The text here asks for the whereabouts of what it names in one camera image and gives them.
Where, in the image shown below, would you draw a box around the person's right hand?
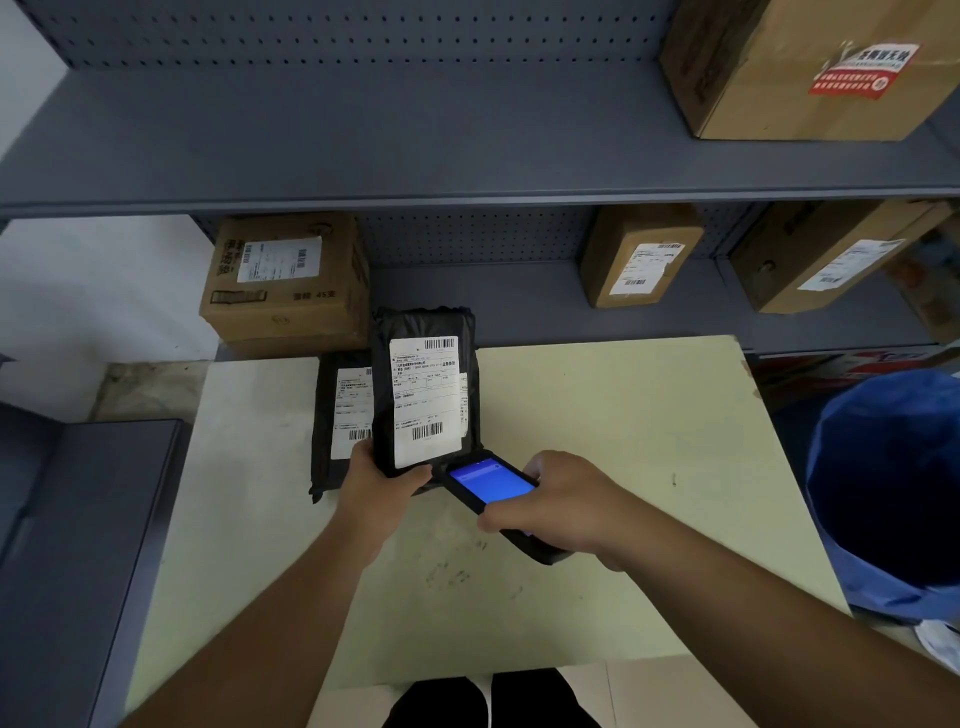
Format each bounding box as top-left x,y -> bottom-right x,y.
476,449 -> 640,573

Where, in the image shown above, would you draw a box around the person's left hand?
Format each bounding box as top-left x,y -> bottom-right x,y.
329,438 -> 435,561

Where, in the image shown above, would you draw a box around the black handheld scanner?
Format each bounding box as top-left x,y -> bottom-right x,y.
437,449 -> 573,567

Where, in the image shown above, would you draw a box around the black parcel bag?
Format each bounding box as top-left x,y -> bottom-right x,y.
309,351 -> 377,504
370,305 -> 483,483

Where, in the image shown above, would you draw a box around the person's left forearm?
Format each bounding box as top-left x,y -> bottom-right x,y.
120,523 -> 385,728

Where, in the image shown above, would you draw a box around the person's right forearm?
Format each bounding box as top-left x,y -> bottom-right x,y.
616,487 -> 960,728

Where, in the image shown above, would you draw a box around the black parcel bag, narrow label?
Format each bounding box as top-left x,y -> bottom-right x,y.
309,351 -> 377,504

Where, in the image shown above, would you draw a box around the person's black trousers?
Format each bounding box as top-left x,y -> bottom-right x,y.
381,666 -> 603,728

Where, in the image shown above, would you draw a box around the wide cardboard box, white label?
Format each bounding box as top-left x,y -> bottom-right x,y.
198,212 -> 373,362

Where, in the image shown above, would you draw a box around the small cardboard box, white label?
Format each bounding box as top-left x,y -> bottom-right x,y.
578,203 -> 707,310

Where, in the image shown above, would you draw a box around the grey metal shelf unit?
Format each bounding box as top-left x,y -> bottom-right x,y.
0,0 -> 960,363

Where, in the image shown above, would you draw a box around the grey metal cabinet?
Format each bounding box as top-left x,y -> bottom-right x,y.
0,402 -> 186,728

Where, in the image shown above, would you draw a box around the red and white carton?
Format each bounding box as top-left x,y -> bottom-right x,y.
748,344 -> 960,394

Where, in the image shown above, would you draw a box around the blue plastic bag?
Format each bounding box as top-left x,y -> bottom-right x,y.
804,368 -> 960,624

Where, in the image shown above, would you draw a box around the long cardboard box, white label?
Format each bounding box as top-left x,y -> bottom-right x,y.
729,198 -> 955,315

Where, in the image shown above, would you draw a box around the white plastic packet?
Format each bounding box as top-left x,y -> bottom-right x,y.
913,618 -> 960,676

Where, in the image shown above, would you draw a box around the taped brown cardboard box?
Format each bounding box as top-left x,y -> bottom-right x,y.
883,216 -> 960,346

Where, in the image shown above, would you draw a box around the large cardboard box, red sticker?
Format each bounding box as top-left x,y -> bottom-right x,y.
659,0 -> 960,143

